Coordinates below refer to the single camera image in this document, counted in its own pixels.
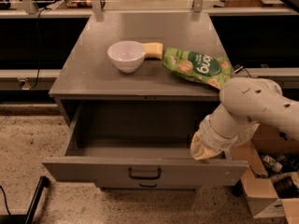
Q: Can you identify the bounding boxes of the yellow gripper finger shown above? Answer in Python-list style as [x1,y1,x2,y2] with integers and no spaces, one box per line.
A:
[191,132,221,160]

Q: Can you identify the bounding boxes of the grey top drawer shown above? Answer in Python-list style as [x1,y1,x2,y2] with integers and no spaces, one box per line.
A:
[43,102,249,189]

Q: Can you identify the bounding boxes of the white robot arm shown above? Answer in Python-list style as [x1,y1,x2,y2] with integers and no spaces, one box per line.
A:
[191,77,299,160]

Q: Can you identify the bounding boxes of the grey metal drawer cabinet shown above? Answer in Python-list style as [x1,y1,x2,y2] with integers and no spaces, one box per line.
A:
[49,11,246,192]

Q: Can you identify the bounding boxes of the cardboard box with items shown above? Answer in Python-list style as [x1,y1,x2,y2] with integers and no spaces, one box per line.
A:
[231,124,299,224]

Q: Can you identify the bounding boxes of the green snack bag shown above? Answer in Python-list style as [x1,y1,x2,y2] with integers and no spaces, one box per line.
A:
[164,48,232,90]

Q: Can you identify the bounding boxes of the yellow sponge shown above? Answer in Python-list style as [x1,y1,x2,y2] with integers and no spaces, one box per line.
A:
[143,43,164,60]

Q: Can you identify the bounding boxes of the white plastic bowl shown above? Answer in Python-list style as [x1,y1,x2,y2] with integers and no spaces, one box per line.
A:
[107,41,146,73]

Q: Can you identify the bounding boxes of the black metal stand leg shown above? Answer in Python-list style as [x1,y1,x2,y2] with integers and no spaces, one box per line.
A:
[0,176,50,224]

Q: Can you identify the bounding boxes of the black cable right side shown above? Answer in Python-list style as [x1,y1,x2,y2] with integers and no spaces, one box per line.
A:
[233,63,252,78]

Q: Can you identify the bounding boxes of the black hanging cable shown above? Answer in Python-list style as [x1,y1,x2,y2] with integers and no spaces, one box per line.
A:
[30,7,52,91]

